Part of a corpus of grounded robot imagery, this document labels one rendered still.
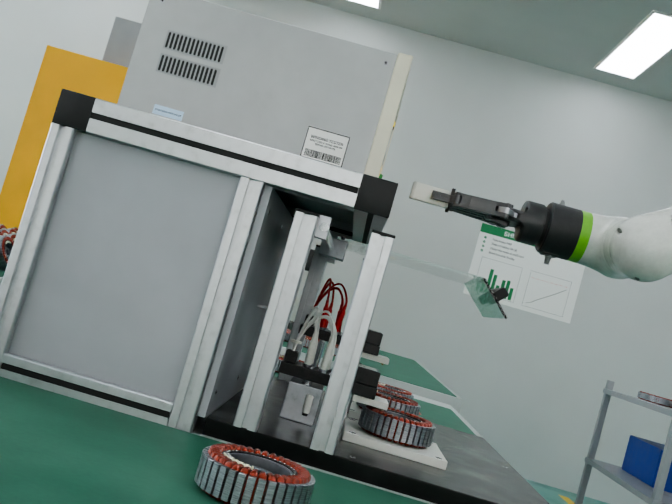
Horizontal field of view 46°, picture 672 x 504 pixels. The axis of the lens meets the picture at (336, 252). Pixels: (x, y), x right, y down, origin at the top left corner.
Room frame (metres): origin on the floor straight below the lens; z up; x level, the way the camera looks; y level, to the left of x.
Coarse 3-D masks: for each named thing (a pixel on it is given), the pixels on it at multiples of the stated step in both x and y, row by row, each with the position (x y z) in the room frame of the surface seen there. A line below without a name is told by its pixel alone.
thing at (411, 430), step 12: (372, 408) 1.17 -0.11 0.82; (360, 420) 1.18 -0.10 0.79; (372, 420) 1.16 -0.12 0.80; (384, 420) 1.15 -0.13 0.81; (396, 420) 1.14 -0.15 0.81; (408, 420) 1.14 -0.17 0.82; (420, 420) 1.20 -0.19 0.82; (372, 432) 1.15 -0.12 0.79; (384, 432) 1.14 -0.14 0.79; (396, 432) 1.14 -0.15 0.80; (408, 432) 1.14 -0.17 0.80; (420, 432) 1.15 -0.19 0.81; (432, 432) 1.17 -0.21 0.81; (408, 444) 1.15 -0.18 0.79; (420, 444) 1.15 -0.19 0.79
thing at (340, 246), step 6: (336, 240) 1.40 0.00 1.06; (342, 240) 1.40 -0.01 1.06; (324, 246) 1.40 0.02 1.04; (336, 246) 1.40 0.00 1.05; (342, 246) 1.40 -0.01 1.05; (324, 252) 1.40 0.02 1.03; (330, 252) 1.40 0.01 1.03; (336, 252) 1.40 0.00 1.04; (342, 252) 1.40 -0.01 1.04; (336, 258) 1.41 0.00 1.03; (342, 258) 1.40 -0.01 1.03
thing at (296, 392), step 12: (288, 384) 1.16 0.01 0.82; (300, 384) 1.16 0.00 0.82; (312, 384) 1.20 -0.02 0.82; (288, 396) 1.16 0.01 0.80; (300, 396) 1.16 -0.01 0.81; (288, 408) 1.16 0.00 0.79; (300, 408) 1.16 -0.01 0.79; (312, 408) 1.16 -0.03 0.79; (300, 420) 1.16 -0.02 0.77; (312, 420) 1.16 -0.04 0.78
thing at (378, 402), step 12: (288, 372) 1.16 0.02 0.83; (300, 372) 1.16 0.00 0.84; (312, 372) 1.16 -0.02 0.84; (360, 372) 1.16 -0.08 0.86; (372, 372) 1.16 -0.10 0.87; (324, 384) 1.16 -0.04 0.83; (360, 384) 1.16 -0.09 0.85; (372, 384) 1.16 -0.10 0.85; (360, 396) 1.17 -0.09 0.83; (372, 396) 1.16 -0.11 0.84; (384, 408) 1.16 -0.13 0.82
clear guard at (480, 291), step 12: (348, 240) 1.40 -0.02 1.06; (360, 252) 1.59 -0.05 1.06; (396, 264) 1.64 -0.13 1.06; (408, 264) 1.54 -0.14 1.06; (420, 264) 1.45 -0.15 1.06; (432, 264) 1.40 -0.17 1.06; (444, 276) 1.58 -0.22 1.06; (456, 276) 1.49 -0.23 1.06; (468, 276) 1.40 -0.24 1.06; (468, 288) 1.61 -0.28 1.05; (480, 288) 1.47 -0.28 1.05; (480, 300) 1.54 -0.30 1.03; (492, 300) 1.41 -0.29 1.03; (480, 312) 1.62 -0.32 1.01; (492, 312) 1.48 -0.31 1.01; (504, 312) 1.39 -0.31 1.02
